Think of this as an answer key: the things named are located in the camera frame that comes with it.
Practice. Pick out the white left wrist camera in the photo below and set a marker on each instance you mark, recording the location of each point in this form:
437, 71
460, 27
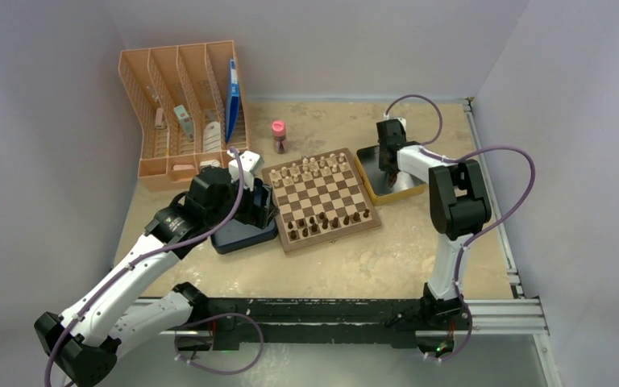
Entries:
247, 164

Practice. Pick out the dark blue tin lid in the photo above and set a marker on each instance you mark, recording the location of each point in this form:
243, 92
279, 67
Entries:
234, 236

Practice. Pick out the white striped card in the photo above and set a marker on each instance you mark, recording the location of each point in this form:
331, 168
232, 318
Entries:
212, 137

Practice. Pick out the row of white chess pieces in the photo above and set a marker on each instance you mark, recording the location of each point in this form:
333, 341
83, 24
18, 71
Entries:
329, 168

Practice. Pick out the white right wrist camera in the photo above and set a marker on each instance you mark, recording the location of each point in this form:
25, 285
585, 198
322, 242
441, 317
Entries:
402, 122

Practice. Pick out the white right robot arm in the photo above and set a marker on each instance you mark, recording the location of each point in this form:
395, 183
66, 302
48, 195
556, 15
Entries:
458, 203

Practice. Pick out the orange plastic file organizer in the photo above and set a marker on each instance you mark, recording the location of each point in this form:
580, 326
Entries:
191, 106

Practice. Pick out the blue folder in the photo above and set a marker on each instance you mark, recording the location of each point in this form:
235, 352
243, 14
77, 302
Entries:
232, 100

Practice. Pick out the silver metal tin tray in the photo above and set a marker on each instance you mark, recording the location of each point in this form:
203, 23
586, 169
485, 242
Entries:
377, 182

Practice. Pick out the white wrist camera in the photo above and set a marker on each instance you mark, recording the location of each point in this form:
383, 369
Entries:
247, 164
402, 122

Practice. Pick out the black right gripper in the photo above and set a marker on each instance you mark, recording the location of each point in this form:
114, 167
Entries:
385, 168

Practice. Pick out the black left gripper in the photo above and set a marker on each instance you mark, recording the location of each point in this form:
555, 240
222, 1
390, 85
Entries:
258, 215

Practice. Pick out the pink capped small bottle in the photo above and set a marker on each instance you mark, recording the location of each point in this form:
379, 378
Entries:
279, 136

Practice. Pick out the teal white small box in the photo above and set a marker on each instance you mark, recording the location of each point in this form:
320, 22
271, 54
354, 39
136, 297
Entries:
185, 122

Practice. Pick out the pink small item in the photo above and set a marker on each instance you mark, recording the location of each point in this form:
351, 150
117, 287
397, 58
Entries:
159, 120

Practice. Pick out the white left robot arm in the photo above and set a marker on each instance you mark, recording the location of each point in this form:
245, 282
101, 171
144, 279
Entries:
87, 340

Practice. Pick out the wooden chess board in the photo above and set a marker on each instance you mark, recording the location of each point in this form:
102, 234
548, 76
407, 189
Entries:
320, 205

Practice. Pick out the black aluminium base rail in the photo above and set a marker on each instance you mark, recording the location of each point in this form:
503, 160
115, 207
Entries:
398, 323

